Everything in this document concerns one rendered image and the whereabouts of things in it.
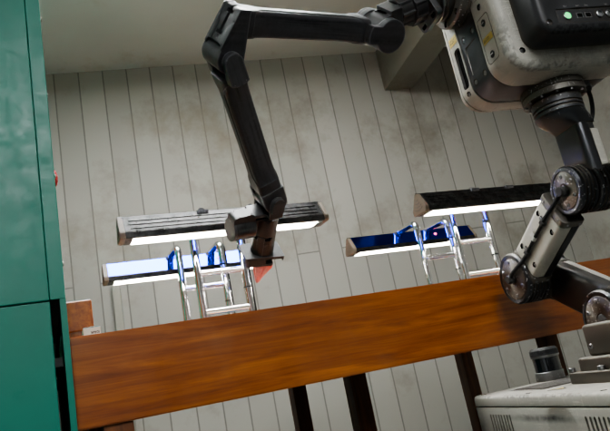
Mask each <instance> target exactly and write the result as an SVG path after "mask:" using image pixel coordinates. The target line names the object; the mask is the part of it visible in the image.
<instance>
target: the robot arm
mask: <svg viewBox="0 0 610 431"><path fill-rule="evenodd" d="M442 14H443V9H442V8H441V6H440V5H439V3H438V1H437V0H387V1H386V2H384V3H381V4H379V5H377V9H375V8H370V7H365V8H363V9H361V10H359V11H358V12H357V13H356V14H353V13H348V14H335V13H324V12H312V11H301V10H289V9H277V8H266V7H256V6H251V5H240V4H238V3H236V2H235V1H231V0H224V1H223V3H222V5H221V8H220V10H219V12H218V14H217V15H216V17H215V19H214V21H213V23H212V26H211V28H210V30H209V32H208V33H207V35H206V37H205V39H204V40H205V41H204V42H203V44H202V56H203V58H204V59H205V60H206V61H207V64H208V66H209V69H210V70H211V71H212V78H213V80H214V82H215V84H216V85H217V87H218V89H219V91H220V94H221V98H222V100H223V103H224V106H225V109H226V112H227V114H228V116H229V119H230V122H231V127H232V129H233V132H234V135H235V137H236V140H237V143H238V145H239V148H240V151H241V155H242V158H243V160H244V163H245V166H246V169H247V173H248V179H249V182H250V188H251V192H252V195H253V198H254V204H252V205H247V206H245V208H243V209H239V210H236V211H230V212H229V214H228V218H227V219H226V220H225V223H224V229H225V233H226V236H227V238H228V240H229V241H236V240H245V239H249V238H251V243H246V244H240V245H239V252H240V253H241V254H242V256H243V260H244V265H245V267H246V268H253V274H254V279H255V281H256V283H259V282H260V280H261V279H262V277H263V276H264V275H265V274H266V273H267V272H268V271H269V270H270V269H271V268H272V266H273V262H272V260H276V259H282V260H284V253H283V252H282V250H281V248H280V246H279V244H278V242H277V241H275V237H276V231H277V226H278V220H279V218H282V215H283V213H284V209H285V206H286V203H287V197H286V193H285V190H284V188H283V186H282V185H281V184H280V179H279V176H278V174H277V172H276V171H275V169H274V167H273V164H272V161H271V157H270V154H269V151H268V147H267V144H266V142H265V139H264V136H263V132H262V129H261V125H260V122H259V118H258V115H257V113H256V110H255V107H254V103H253V100H252V98H251V92H250V89H249V85H248V81H249V80H250V78H249V76H248V72H247V69H246V66H245V63H244V56H245V51H246V44H247V39H254V38H277V39H296V40H315V41H334V42H347V43H352V44H368V45H370V46H372V47H374V48H376V49H377V50H379V51H381V52H382V53H384V54H391V53H393V52H395V51H396V50H398V49H399V47H400V46H401V45H402V43H403V41H404V38H405V25H408V26H412V27H413V26H416V25H418V27H419V28H420V30H421V31H422V33H424V34H425V33H427V32H429V31H431V29H432V28H433V26H434V25H435V24H436V22H437V21H438V19H439V18H440V17H441V16H442Z"/></svg>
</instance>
